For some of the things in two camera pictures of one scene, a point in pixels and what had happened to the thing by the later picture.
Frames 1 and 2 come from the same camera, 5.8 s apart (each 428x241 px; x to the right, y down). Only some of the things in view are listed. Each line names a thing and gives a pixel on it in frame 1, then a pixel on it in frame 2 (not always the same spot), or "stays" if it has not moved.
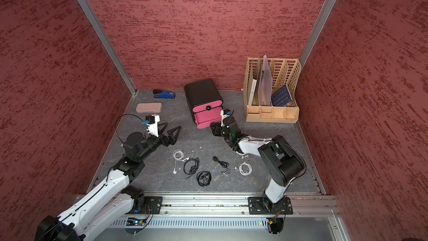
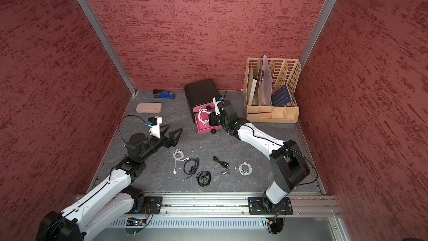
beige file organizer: (270, 90) stays
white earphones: (243, 155) -> (202, 110)
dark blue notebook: (281, 97) stays
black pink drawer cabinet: (204, 102) stays
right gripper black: (216, 131) -> (213, 122)
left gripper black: (171, 140) stays
